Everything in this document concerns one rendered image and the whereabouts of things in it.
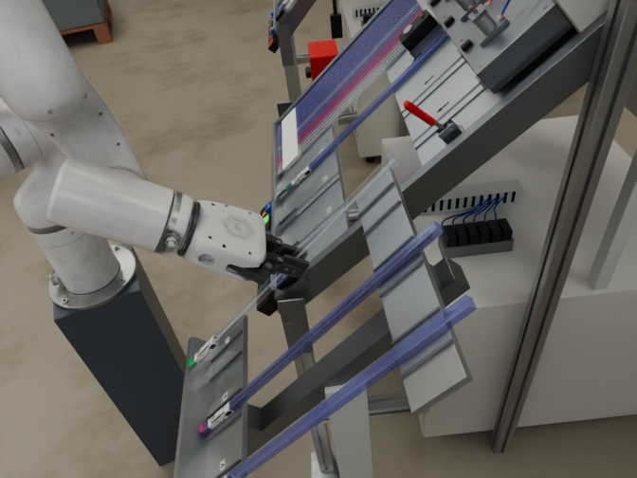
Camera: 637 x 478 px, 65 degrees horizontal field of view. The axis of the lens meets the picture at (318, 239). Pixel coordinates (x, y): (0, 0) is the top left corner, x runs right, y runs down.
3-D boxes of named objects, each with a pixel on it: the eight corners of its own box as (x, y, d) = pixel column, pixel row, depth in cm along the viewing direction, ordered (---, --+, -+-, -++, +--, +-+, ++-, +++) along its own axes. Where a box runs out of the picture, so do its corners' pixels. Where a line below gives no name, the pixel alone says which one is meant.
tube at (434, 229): (207, 434, 79) (201, 432, 79) (208, 426, 80) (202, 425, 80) (444, 232, 55) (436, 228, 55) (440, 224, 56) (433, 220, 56)
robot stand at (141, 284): (159, 467, 150) (53, 321, 103) (151, 416, 163) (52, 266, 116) (217, 441, 154) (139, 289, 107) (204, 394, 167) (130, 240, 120)
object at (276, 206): (297, 303, 103) (269, 289, 100) (290, 137, 152) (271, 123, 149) (301, 301, 103) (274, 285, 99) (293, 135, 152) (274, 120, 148)
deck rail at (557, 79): (298, 311, 102) (274, 299, 99) (298, 303, 103) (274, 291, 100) (635, 45, 69) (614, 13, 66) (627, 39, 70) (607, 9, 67)
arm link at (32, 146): (15, 217, 100) (-57, 108, 84) (99, 173, 109) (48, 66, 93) (40, 242, 93) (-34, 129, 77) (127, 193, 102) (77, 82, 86)
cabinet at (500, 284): (421, 448, 147) (431, 312, 105) (383, 275, 198) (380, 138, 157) (646, 423, 145) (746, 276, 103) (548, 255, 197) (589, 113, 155)
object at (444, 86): (442, 186, 85) (423, 171, 83) (381, 41, 134) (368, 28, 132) (627, 38, 70) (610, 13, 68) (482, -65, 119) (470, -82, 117)
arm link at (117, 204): (154, 237, 70) (153, 262, 62) (52, 207, 65) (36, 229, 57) (173, 182, 69) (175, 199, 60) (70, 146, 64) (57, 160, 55)
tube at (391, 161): (193, 369, 86) (188, 367, 85) (194, 361, 87) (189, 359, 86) (400, 163, 62) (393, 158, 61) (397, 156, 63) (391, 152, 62)
